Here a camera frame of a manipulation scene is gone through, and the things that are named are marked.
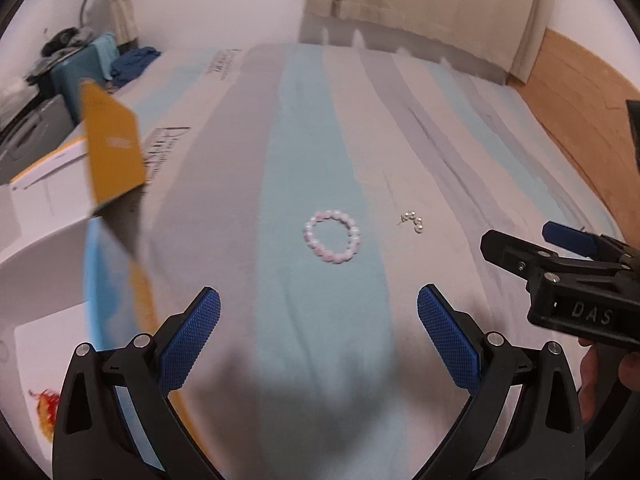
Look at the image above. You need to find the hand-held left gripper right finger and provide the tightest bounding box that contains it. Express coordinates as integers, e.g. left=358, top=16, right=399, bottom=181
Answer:
left=416, top=283, right=587, bottom=480

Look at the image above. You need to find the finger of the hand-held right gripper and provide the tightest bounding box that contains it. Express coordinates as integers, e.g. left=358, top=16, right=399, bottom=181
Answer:
left=542, top=220, right=640, bottom=264
left=480, top=230, right=627, bottom=287

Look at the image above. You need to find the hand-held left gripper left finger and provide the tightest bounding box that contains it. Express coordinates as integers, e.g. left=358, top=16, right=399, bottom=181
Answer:
left=51, top=286, right=222, bottom=480

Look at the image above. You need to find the white pink bead bracelet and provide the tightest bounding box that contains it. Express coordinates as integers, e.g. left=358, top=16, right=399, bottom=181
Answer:
left=302, top=209, right=362, bottom=266

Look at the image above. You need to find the yellow bead bracelet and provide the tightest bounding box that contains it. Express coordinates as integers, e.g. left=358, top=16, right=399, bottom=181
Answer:
left=37, top=407, right=62, bottom=442

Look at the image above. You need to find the white cardboard box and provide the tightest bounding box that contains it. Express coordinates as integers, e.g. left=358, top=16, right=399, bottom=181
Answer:
left=0, top=80, right=211, bottom=480

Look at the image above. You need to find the person's right hand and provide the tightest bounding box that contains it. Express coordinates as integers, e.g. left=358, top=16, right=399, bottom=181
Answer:
left=577, top=336, right=640, bottom=423

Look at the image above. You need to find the pearl cluster earring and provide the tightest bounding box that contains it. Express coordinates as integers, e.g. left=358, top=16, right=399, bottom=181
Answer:
left=398, top=210, right=426, bottom=234

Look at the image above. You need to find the wooden headboard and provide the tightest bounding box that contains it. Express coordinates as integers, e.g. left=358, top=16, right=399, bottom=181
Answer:
left=512, top=27, right=640, bottom=251

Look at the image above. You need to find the striped bedsheet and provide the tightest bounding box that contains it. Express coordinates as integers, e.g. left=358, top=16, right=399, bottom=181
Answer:
left=85, top=42, right=626, bottom=480

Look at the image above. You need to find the beige curtain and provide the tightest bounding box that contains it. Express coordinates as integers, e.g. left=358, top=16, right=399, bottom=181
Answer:
left=299, top=0, right=551, bottom=86

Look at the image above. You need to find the grey suitcase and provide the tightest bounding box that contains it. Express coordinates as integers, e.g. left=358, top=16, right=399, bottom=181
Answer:
left=0, top=95, right=76, bottom=186

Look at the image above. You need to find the blue clothing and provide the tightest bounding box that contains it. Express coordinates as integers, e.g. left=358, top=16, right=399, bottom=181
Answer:
left=110, top=46, right=161, bottom=86

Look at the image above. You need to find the teal suitcase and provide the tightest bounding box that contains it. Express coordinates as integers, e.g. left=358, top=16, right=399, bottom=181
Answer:
left=50, top=34, right=121, bottom=126

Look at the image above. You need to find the dark clothes pile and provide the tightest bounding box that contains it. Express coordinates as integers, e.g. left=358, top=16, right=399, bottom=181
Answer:
left=27, top=27, right=96, bottom=83

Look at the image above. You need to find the narrow cream curtain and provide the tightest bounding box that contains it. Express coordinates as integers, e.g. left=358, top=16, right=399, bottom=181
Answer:
left=107, top=0, right=138, bottom=46

